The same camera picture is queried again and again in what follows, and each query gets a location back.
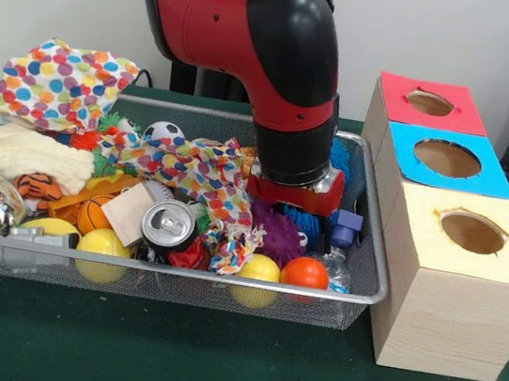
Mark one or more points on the orange ball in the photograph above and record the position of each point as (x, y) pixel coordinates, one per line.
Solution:
(305, 272)

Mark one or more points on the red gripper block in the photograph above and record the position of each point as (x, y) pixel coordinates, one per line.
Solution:
(296, 196)

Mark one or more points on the wide polka dot cloth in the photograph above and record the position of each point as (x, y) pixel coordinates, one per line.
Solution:
(61, 83)

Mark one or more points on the clear crushed plastic bottle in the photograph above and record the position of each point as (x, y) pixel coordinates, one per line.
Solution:
(336, 269)

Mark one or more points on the shallow mesh bin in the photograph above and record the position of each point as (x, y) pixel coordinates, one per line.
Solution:
(164, 292)

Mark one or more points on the silver topped drink can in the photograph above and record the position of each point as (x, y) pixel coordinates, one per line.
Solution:
(169, 226)

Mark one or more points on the small orange basketball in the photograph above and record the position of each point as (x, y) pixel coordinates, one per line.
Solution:
(92, 217)

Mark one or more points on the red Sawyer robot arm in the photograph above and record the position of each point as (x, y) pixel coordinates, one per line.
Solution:
(256, 44)

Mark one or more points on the long polka dot cloth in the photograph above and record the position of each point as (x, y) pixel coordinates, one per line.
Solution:
(200, 169)

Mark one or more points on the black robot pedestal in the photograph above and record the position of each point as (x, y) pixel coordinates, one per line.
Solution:
(212, 85)

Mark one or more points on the dark green table cloth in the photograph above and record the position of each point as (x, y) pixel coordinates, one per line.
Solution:
(211, 360)

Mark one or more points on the purple spiky rubber ball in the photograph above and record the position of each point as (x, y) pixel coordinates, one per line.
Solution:
(277, 231)

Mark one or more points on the small soccer ball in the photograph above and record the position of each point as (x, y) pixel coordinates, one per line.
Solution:
(164, 129)

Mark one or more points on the wooden box with three holes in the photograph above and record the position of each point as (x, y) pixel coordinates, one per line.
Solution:
(454, 323)

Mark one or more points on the plain wooden block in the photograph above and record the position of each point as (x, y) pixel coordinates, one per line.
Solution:
(125, 215)

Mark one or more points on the yellow ball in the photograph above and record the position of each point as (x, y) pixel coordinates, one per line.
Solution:
(257, 269)
(104, 245)

